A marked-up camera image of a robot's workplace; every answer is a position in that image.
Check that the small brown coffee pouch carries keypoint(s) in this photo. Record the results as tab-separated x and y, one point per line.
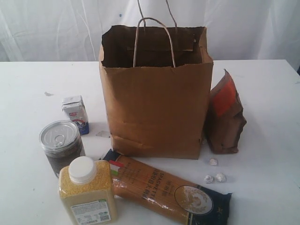
224	120

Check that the large brown paper bag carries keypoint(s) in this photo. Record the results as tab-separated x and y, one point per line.
156	84

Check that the millet bottle with white cap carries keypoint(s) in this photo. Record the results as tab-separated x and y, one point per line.
86	191

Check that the spaghetti packet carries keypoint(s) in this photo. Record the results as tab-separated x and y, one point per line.
166	194

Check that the dark can with pull-tab lid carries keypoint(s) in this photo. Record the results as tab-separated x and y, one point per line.
62	143

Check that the small milk carton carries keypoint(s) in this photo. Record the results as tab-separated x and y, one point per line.
74	108

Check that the clear plastic scrap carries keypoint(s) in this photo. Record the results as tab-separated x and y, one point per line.
104	134

